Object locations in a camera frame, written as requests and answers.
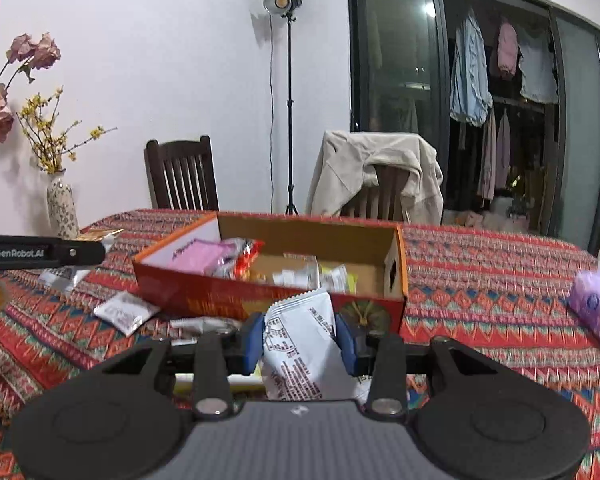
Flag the purple tissue pack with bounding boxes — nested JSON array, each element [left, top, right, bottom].
[[567, 270, 600, 353]]

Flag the light blue hanging shirt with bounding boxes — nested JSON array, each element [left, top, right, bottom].
[[449, 7, 494, 128]]

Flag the patterned ceramic vase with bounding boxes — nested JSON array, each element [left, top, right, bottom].
[[46, 170, 80, 240]]

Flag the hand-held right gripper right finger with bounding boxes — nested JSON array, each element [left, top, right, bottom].
[[335, 312, 502, 421]]

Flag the wooden chair under jacket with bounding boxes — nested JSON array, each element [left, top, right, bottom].
[[340, 165, 411, 222]]

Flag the silver barcode snack packet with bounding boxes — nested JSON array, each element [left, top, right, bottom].
[[39, 266, 92, 295]]

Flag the dark framed sliding glass door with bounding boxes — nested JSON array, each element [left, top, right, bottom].
[[345, 0, 600, 256]]

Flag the studio light on stand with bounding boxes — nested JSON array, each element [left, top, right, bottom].
[[263, 0, 303, 217]]

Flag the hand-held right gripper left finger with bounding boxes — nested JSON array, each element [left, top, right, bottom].
[[99, 312, 265, 420]]

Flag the white flat snack packet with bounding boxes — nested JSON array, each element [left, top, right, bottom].
[[93, 291, 161, 337]]

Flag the clear white snack packet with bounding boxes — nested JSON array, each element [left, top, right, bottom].
[[271, 255, 321, 288]]

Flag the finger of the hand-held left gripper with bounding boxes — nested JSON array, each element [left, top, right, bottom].
[[55, 239, 107, 268]]

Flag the orange red cardboard box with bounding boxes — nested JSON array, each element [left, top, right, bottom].
[[131, 211, 409, 334]]

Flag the pink snack packet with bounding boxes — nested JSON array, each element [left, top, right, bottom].
[[167, 239, 237, 277]]

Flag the yellow flower branches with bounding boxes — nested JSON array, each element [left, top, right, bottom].
[[17, 87, 118, 175]]

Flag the dark wooden chair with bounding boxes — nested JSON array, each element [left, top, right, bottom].
[[144, 135, 220, 211]]

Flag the white hanging garment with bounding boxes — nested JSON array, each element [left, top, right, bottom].
[[517, 27, 560, 106]]

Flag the pale pink long hanging garment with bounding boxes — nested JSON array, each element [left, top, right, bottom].
[[495, 110, 512, 191]]

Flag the red snack packet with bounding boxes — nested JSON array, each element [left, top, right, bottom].
[[232, 239, 266, 280]]

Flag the pink artificial flowers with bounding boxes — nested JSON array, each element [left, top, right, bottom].
[[0, 0, 62, 147]]

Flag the beige long hanging garment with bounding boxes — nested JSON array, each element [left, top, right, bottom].
[[477, 107, 498, 201]]

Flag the gold flat snack packet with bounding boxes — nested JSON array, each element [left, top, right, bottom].
[[77, 228, 125, 242]]

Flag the silver crumpled snack packet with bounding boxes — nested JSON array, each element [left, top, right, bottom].
[[170, 316, 243, 343]]

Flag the pale yellow snack packet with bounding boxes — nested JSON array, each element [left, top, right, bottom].
[[319, 264, 357, 293]]

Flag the beige jacket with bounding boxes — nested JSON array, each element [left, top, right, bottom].
[[306, 130, 445, 226]]

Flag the white packet with printed table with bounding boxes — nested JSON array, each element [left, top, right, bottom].
[[262, 287, 364, 402]]

